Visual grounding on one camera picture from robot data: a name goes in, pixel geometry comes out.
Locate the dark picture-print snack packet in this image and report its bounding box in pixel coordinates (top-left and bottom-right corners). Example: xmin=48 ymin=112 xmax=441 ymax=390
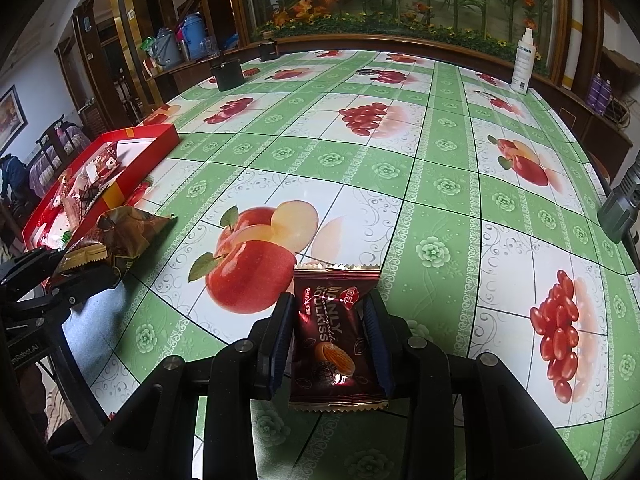
xmin=92 ymin=141 xmax=121 ymax=179

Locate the white spray bottle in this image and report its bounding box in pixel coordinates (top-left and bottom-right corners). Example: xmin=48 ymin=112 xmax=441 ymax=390
xmin=510 ymin=27 xmax=537 ymax=96

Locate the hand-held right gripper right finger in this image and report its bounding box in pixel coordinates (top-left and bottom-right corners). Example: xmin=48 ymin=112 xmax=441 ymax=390
xmin=362 ymin=290 xmax=591 ymax=480

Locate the wooden chair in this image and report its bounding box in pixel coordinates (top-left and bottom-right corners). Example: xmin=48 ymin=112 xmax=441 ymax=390
xmin=34 ymin=115 xmax=87 ymax=197

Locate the fruit print tablecloth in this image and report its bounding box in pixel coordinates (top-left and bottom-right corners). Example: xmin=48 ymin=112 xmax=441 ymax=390
xmin=65 ymin=50 xmax=640 ymax=480

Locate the red gift box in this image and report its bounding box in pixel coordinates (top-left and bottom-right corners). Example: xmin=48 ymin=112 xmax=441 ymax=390
xmin=22 ymin=122 xmax=181 ymax=255

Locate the gold pillar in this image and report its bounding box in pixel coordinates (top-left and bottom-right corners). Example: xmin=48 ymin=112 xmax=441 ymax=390
xmin=106 ymin=0 xmax=152 ymax=107

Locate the black container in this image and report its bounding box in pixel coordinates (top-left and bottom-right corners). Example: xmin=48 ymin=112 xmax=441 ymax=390
xmin=209 ymin=57 xmax=245 ymax=92

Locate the dark red chocolate packet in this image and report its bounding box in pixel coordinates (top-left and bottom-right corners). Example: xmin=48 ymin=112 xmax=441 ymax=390
xmin=289 ymin=262 xmax=390 ymax=413

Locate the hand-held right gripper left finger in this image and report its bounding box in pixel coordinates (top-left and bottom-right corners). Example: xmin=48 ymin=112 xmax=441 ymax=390
xmin=100 ymin=291 xmax=297 ymax=480

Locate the white pole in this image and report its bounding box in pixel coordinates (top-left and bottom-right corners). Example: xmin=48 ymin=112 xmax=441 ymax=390
xmin=562 ymin=0 xmax=586 ymax=92

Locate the grey blue kettle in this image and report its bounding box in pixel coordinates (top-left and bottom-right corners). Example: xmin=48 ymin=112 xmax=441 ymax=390
xmin=151 ymin=27 xmax=182 ymax=69

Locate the brown snack packet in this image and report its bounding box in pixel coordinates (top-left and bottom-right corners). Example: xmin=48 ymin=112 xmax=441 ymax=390
xmin=96 ymin=205 xmax=179 ymax=275

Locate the blue thermos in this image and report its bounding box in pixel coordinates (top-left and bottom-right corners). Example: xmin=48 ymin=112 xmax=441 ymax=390
xmin=181 ymin=12 xmax=204 ymax=59

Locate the framed wall picture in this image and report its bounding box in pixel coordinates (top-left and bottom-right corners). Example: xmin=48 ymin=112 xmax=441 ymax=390
xmin=0 ymin=85 xmax=29 ymax=154

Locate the pink white snack packet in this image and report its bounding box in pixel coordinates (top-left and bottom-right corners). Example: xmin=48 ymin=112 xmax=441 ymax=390
xmin=61 ymin=186 xmax=90 ymax=227

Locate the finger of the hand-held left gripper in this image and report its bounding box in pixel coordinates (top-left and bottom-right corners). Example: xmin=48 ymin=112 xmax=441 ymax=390
xmin=0 ymin=248 xmax=69 ymax=294
xmin=47 ymin=265 xmax=122 ymax=312

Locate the dark brown gold-edged packet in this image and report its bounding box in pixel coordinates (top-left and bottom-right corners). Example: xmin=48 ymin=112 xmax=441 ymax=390
xmin=54 ymin=241 xmax=109 ymax=277

